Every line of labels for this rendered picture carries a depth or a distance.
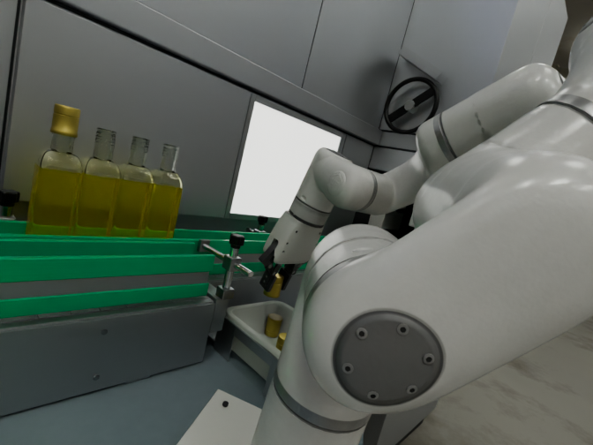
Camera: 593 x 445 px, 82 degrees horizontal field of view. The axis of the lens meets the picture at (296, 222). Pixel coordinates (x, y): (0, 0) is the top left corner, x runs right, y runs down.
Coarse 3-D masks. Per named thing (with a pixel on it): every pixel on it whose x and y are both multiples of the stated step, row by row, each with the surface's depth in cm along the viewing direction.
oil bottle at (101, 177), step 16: (96, 160) 56; (96, 176) 56; (112, 176) 57; (80, 192) 56; (96, 192) 56; (112, 192) 58; (80, 208) 56; (96, 208) 57; (112, 208) 59; (80, 224) 56; (96, 224) 58; (112, 224) 60
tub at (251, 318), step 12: (228, 312) 70; (240, 312) 74; (252, 312) 76; (264, 312) 79; (276, 312) 82; (288, 312) 80; (240, 324) 67; (252, 324) 77; (264, 324) 80; (288, 324) 80; (252, 336) 64; (264, 336) 78; (276, 348) 61
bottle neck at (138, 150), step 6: (132, 138) 61; (138, 138) 60; (132, 144) 61; (138, 144) 61; (144, 144) 61; (132, 150) 61; (138, 150) 61; (144, 150) 61; (132, 156) 61; (138, 156) 61; (144, 156) 62; (132, 162) 61; (138, 162) 61; (144, 162) 62
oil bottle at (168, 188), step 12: (156, 180) 64; (168, 180) 65; (180, 180) 67; (156, 192) 64; (168, 192) 65; (180, 192) 67; (156, 204) 64; (168, 204) 66; (156, 216) 65; (168, 216) 67; (156, 228) 66; (168, 228) 67
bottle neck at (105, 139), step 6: (96, 132) 56; (102, 132) 56; (108, 132) 56; (114, 132) 57; (96, 138) 57; (102, 138) 56; (108, 138) 57; (114, 138) 58; (96, 144) 56; (102, 144) 56; (108, 144) 57; (114, 144) 58; (96, 150) 57; (102, 150) 57; (108, 150) 57; (96, 156) 57; (102, 156) 57; (108, 156) 57
